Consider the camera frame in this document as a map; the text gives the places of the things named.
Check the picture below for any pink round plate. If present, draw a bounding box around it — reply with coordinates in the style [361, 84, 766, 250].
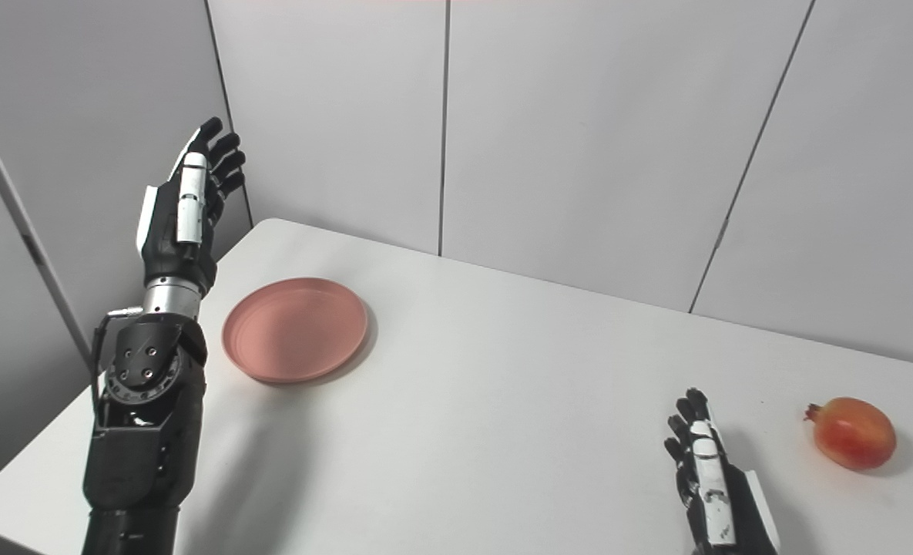
[222, 277, 369, 384]

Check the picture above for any red yellow pomegranate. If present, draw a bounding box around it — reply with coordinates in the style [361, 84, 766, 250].
[804, 397, 898, 471]

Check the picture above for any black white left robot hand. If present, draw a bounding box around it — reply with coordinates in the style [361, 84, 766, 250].
[136, 117, 247, 298]

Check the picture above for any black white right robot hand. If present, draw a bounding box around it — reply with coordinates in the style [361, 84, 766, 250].
[663, 388, 782, 555]

